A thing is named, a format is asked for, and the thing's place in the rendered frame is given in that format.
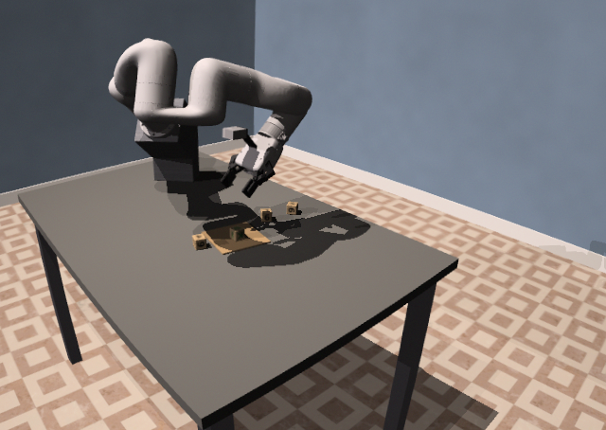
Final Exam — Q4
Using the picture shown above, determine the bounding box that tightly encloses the beige letter block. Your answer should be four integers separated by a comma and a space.
260, 208, 272, 222
192, 234, 206, 250
287, 202, 298, 215
229, 225, 245, 242

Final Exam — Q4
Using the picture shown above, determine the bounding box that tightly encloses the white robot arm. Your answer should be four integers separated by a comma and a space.
109, 39, 312, 147

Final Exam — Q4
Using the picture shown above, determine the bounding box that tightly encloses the tan flat mat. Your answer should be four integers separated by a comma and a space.
202, 222, 271, 255

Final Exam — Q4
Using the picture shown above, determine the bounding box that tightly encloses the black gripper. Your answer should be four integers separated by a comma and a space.
221, 131, 283, 198

